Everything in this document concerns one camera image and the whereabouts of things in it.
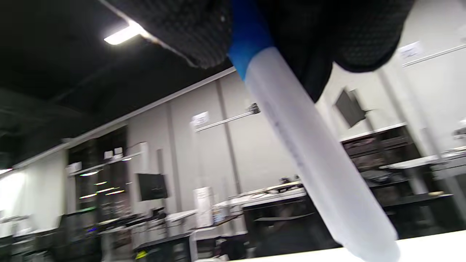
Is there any ceiling light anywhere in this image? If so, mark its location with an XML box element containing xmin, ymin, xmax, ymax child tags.
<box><xmin>104</xmin><ymin>22</ymin><xmax>146</xmax><ymax>46</ymax></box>

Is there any dark storage shelf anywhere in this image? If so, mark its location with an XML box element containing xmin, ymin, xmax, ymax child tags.
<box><xmin>341</xmin><ymin>125</ymin><xmax>455</xmax><ymax>206</ymax></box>

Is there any person's right hand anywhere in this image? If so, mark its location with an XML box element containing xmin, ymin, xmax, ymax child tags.
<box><xmin>104</xmin><ymin>0</ymin><xmax>415</xmax><ymax>103</ymax></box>

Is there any black monitor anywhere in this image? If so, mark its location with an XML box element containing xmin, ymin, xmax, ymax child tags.
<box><xmin>334</xmin><ymin>88</ymin><xmax>367</xmax><ymax>128</ymax></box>
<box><xmin>137</xmin><ymin>172</ymin><xmax>169</xmax><ymax>202</ymax></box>

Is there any blue highlighter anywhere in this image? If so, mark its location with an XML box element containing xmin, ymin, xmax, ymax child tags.
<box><xmin>244</xmin><ymin>47</ymin><xmax>401</xmax><ymax>262</ymax></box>

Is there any white side desk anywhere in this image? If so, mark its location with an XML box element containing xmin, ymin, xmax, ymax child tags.
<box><xmin>215</xmin><ymin>182</ymin><xmax>310</xmax><ymax>211</ymax></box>

